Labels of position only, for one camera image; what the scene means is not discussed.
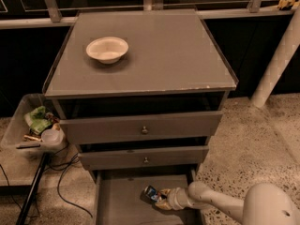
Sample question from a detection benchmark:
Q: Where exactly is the white diagonal post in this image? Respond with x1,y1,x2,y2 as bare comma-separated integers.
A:
251,7,300,108

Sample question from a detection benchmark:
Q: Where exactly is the metal window rail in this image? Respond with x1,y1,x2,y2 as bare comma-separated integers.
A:
0,0,299,29

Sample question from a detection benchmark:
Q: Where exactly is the black floor cable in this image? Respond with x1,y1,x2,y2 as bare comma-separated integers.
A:
43,143,94,218

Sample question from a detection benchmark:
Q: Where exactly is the blue crushed redbull can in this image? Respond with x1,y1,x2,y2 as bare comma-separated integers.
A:
144,186,162,203

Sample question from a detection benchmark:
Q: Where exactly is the black stand leg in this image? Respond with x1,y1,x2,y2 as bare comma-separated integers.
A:
16,153,50,225

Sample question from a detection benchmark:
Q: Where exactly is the yellow object on rail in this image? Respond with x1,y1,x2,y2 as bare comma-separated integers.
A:
277,0,296,10

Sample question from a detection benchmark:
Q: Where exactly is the green snack bag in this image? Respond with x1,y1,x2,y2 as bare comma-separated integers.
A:
23,106,52,135

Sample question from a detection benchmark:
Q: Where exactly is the clear plastic bin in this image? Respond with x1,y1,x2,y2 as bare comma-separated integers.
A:
1,94,67,158

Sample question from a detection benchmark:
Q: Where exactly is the grey drawer cabinet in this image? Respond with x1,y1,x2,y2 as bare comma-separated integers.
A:
41,8,240,183

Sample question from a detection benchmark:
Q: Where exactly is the grey open bottom drawer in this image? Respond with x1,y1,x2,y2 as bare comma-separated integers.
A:
93,166,203,225

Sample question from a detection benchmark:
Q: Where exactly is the white bowl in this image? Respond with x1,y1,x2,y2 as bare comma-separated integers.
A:
85,37,128,65

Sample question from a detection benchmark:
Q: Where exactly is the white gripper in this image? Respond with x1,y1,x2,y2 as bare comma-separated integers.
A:
155,187,190,211

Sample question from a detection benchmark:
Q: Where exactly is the clear plastic cup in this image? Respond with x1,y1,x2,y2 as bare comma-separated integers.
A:
41,129,59,143

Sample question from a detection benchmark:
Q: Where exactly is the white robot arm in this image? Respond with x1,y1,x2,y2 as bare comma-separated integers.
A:
150,181,300,225

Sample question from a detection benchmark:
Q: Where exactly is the grey middle drawer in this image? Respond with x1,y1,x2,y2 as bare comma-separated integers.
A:
79,146,209,171

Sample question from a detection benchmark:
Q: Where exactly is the grey top drawer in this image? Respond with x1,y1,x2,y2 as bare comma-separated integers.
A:
60,111,222,144

